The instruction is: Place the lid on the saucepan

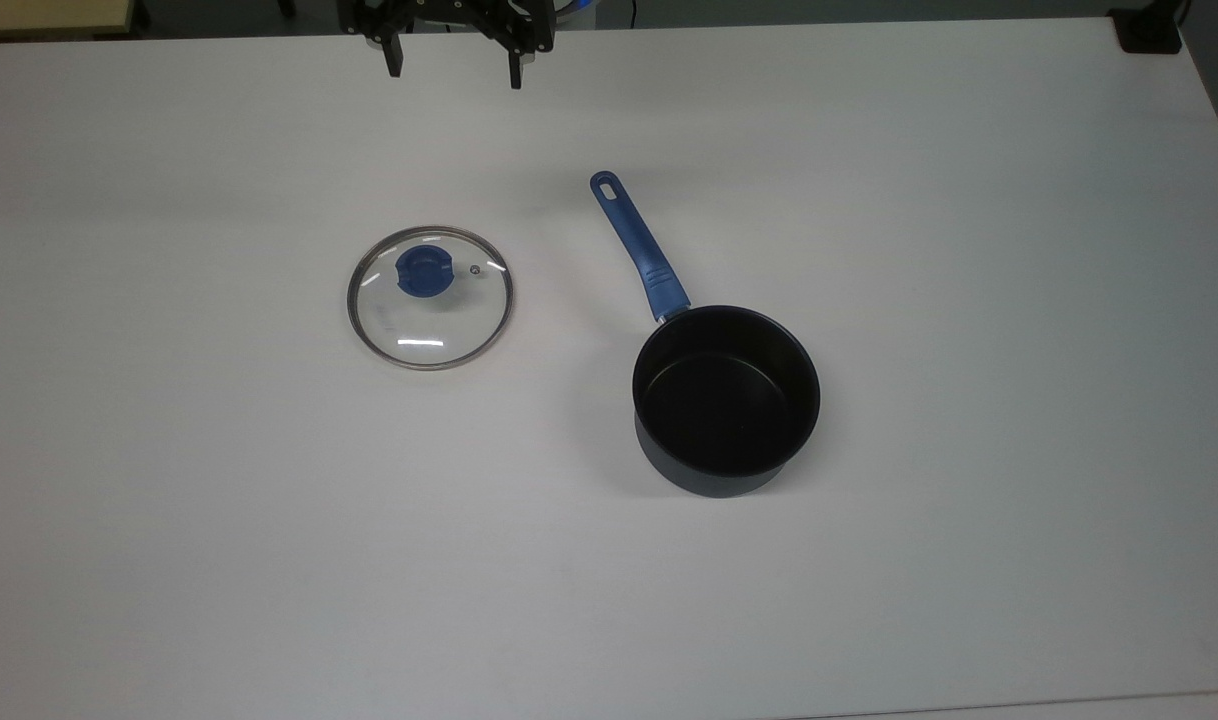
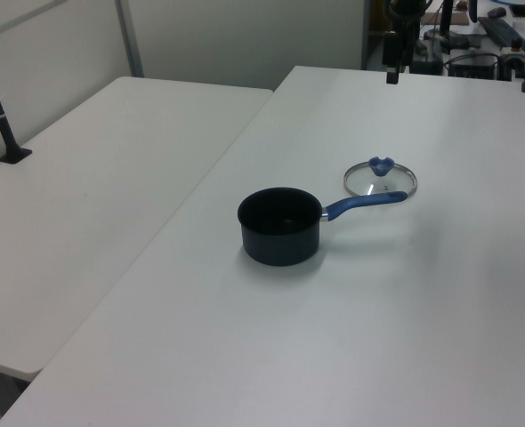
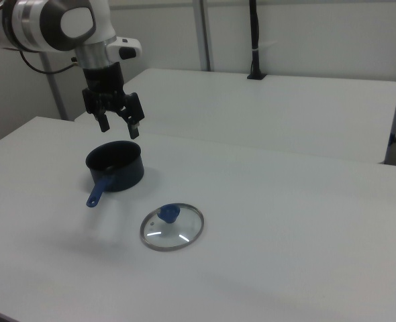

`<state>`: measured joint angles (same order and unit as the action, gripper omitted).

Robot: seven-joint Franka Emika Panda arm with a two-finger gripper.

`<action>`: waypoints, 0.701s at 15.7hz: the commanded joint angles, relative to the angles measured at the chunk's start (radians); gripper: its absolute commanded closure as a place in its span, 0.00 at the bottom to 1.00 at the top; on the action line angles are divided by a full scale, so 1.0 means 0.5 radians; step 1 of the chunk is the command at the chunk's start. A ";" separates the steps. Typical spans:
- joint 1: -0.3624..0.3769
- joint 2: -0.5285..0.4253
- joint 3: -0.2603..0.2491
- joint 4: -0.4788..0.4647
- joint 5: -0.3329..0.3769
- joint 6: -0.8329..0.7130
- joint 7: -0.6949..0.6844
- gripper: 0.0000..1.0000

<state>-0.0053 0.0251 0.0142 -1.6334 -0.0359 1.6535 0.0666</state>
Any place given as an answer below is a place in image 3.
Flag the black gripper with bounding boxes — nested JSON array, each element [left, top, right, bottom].
[[81, 62, 146, 140]]

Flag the glass lid with blue knob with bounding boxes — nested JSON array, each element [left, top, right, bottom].
[[139, 202, 205, 252]]

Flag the dark blue saucepan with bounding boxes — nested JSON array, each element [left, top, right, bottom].
[[85, 141, 146, 209]]

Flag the white background table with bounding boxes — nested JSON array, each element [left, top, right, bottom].
[[74, 68, 396, 165]]

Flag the black pole with base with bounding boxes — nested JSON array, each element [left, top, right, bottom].
[[246, 0, 268, 81]]

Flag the aluminium frame post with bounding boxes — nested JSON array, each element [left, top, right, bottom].
[[192, 0, 215, 72]]

